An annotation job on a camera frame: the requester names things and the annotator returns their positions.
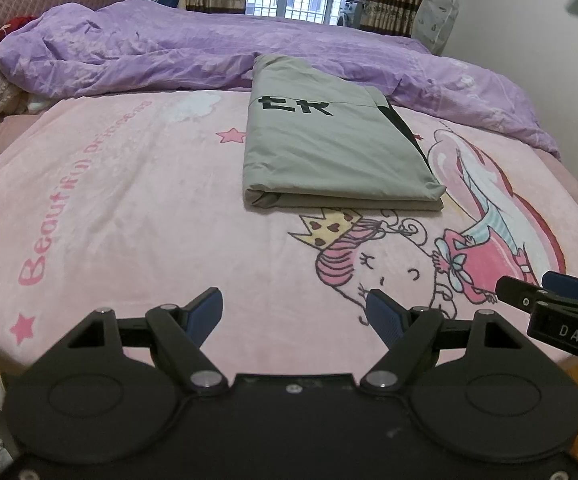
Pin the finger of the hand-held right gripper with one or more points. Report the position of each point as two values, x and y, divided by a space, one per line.
569 285
519 292

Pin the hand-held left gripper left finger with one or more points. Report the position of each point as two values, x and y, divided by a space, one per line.
203 316

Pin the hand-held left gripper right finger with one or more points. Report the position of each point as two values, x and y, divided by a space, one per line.
385 319

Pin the grey and black jacket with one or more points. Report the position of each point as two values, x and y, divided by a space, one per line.
329 160

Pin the pink printed blanket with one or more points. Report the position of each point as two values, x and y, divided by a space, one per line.
144 210

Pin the purple duvet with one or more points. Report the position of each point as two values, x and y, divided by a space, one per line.
144 45

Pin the fan with printed cover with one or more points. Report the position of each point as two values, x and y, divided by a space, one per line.
436 20

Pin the red cloth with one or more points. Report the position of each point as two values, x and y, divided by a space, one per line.
16 25

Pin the pink quilted headboard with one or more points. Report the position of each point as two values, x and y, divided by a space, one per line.
44 0

